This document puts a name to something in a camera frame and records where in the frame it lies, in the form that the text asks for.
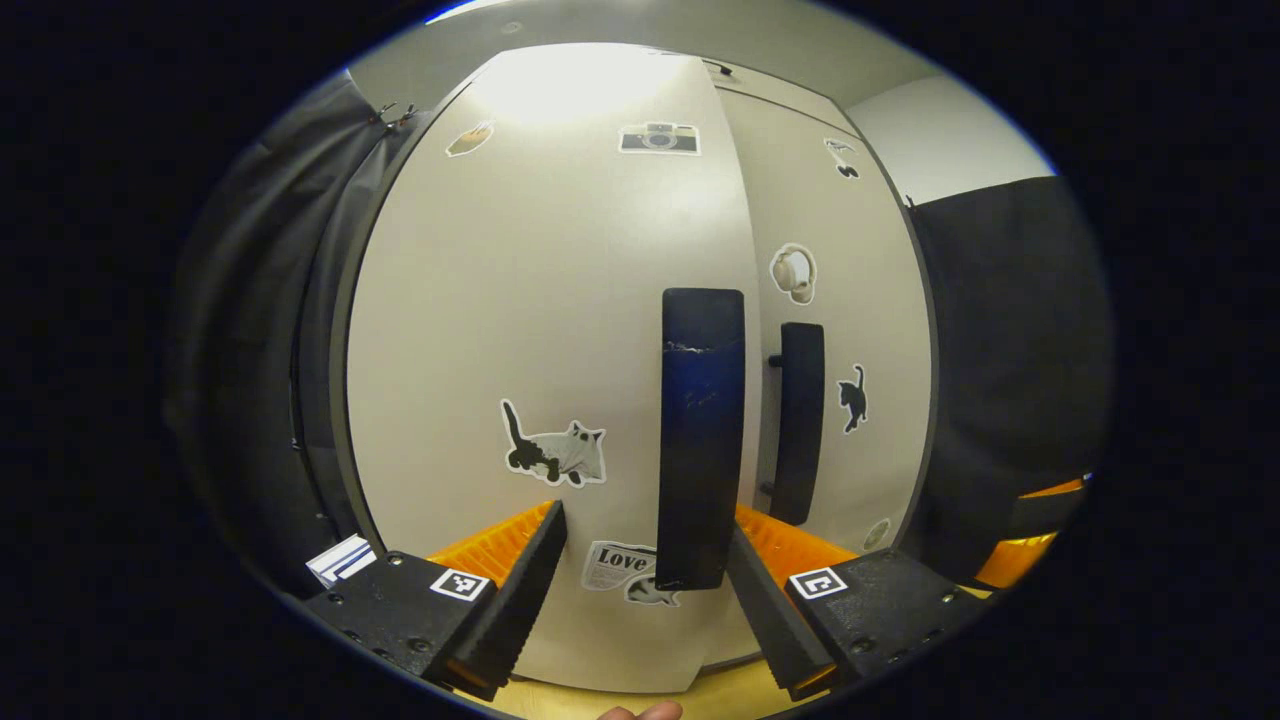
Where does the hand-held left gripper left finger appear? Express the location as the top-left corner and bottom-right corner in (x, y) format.
(303, 500), (569, 701)

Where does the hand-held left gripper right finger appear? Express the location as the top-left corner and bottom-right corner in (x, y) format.
(725, 503), (991, 701)

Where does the white cabinet door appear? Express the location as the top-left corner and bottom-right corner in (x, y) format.
(345, 45), (766, 693)
(715, 85), (936, 556)

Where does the black backdrop cloth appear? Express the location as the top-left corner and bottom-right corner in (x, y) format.
(905, 175), (1116, 591)
(165, 75), (401, 591)

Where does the black door handle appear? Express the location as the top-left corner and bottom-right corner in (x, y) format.
(765, 322), (827, 526)
(655, 288), (747, 591)

